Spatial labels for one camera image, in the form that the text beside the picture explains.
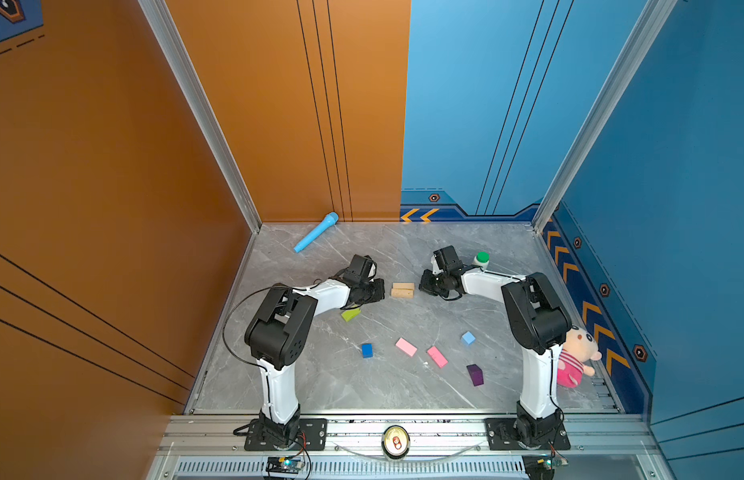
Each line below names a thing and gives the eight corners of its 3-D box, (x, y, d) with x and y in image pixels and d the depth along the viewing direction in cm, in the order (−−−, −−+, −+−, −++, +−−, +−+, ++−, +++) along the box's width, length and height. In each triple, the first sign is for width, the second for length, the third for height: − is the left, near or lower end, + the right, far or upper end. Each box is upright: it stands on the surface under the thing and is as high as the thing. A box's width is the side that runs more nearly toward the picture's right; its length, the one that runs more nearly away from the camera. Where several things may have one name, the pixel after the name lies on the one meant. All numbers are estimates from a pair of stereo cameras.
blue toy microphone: (293, 251, 114) (291, 245, 112) (332, 216, 127) (330, 209, 124) (302, 256, 113) (300, 250, 110) (340, 220, 125) (339, 213, 123)
